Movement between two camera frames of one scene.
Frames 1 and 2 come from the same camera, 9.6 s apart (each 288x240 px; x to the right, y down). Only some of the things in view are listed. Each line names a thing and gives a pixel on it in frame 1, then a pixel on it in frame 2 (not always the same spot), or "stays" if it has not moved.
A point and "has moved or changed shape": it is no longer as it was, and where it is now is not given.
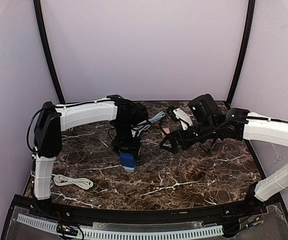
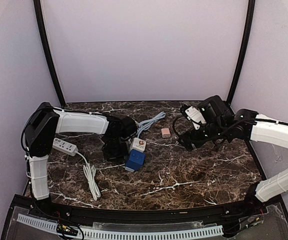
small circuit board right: x=255 y=220 stays
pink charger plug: x=167 y=130 stays
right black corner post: x=250 y=20 stays
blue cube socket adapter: x=128 y=161 has moved or changed shape
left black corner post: x=39 y=17 stays
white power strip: x=60 y=180 → x=89 y=170
